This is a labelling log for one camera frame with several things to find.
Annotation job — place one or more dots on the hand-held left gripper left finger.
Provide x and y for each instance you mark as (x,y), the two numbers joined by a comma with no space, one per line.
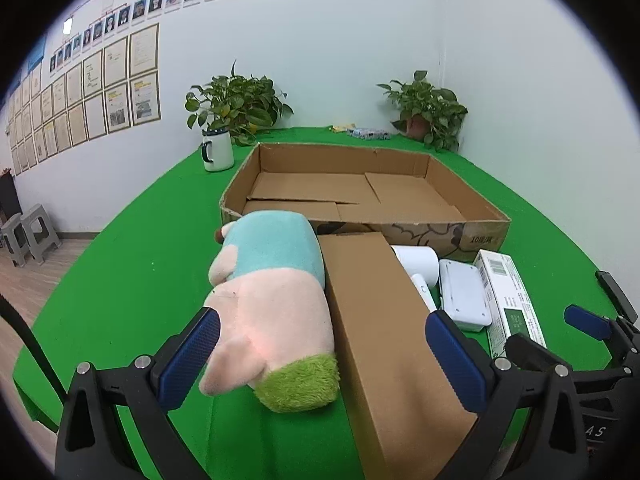
(192,355)

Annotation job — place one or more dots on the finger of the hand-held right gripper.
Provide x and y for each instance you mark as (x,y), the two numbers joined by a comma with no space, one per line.
(585,321)
(530,352)

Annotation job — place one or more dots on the flat white plastic case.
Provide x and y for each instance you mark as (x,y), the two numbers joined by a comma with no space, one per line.
(465,292)

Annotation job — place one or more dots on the yellow packet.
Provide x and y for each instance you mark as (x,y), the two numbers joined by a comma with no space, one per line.
(342,127)

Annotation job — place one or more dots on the leafy plant in brown pot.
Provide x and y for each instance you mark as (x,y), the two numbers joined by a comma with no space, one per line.
(425,105)

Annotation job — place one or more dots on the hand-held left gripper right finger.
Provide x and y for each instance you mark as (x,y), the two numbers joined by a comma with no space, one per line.
(457,360)

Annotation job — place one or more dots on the dark cabinet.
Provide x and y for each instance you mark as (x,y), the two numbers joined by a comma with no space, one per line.
(9,195)

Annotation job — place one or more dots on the long brown cardboard box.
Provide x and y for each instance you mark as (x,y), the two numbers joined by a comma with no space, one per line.
(380,335)

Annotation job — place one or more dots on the leafy plant in white mug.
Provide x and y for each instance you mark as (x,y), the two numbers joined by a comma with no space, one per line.
(240,102)

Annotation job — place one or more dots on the green table cloth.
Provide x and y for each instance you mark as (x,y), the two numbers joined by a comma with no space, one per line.
(150,260)

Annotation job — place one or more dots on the large cardboard box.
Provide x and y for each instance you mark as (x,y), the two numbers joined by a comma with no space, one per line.
(350,185)

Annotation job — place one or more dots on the pink and teal plush toy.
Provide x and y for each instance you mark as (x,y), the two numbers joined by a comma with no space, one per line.
(280,320)

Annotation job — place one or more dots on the blue patterned packet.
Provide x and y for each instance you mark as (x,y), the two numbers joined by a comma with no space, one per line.
(369,134)

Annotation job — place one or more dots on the white hair dryer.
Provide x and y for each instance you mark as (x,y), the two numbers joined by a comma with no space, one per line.
(417,260)

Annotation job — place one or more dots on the blue wall sign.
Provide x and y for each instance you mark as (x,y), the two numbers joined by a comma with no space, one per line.
(37,55)

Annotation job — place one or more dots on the grey plastic stool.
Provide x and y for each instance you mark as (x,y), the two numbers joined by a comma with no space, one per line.
(15,240)
(42,232)

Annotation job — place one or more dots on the wall of framed certificates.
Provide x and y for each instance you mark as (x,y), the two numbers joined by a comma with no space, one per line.
(117,85)

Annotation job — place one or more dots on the white and green carton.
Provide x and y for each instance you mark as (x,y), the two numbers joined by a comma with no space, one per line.
(505,285)

